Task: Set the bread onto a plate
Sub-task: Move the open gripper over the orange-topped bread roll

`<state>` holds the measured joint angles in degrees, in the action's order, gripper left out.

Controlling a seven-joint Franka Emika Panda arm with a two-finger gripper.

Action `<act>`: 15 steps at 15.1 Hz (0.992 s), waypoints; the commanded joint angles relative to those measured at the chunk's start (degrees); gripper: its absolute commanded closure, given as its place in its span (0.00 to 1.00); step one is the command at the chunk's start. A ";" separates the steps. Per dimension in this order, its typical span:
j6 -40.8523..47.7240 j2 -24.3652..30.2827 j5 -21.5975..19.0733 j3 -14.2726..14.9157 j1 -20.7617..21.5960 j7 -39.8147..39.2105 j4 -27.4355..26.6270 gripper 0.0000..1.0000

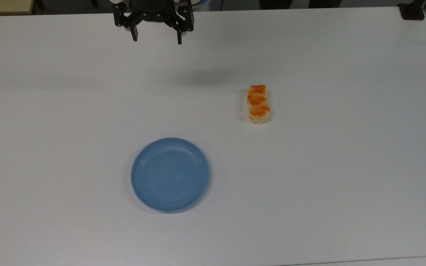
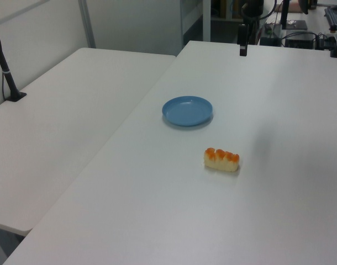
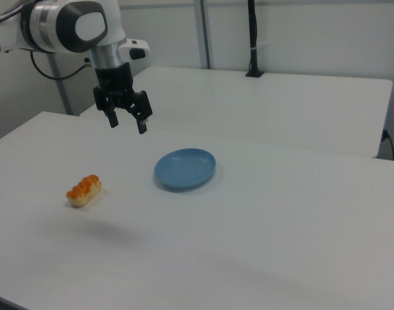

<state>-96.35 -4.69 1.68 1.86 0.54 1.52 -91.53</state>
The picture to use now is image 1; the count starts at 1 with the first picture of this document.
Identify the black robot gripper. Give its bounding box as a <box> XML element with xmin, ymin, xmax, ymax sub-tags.
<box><xmin>112</xmin><ymin>0</ymin><xmax>195</xmax><ymax>45</ymax></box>

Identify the orange glazed bread loaf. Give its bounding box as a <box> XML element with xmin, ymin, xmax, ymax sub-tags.
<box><xmin>247</xmin><ymin>85</ymin><xmax>272</xmax><ymax>125</ymax></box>

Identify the blue round plastic plate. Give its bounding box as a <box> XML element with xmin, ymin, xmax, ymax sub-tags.
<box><xmin>131</xmin><ymin>137</ymin><xmax>210</xmax><ymax>214</ymax></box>

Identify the light wooden side table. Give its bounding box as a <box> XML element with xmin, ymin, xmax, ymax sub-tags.
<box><xmin>0</xmin><ymin>0</ymin><xmax>37</xmax><ymax>16</ymax></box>

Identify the black table clamp mount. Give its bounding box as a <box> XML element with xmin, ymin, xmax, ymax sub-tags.
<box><xmin>398</xmin><ymin>0</ymin><xmax>426</xmax><ymax>20</ymax></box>

